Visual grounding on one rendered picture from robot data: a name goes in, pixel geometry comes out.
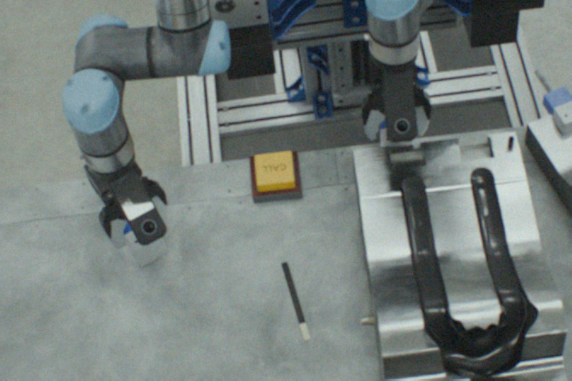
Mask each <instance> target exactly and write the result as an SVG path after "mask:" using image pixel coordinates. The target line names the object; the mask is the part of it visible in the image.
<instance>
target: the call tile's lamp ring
mask: <svg viewBox="0 0 572 381"><path fill-rule="evenodd" d="M291 154H292V156H293V158H294V159H295V174H296V183H297V187H295V189H287V190H273V191H265V192H256V181H255V157H254V156H251V157H250V167H251V178H252V189H253V196H267V195H275V194H282V193H290V192H298V191H301V185H300V170H299V161H298V152H297V151H291Z"/></svg>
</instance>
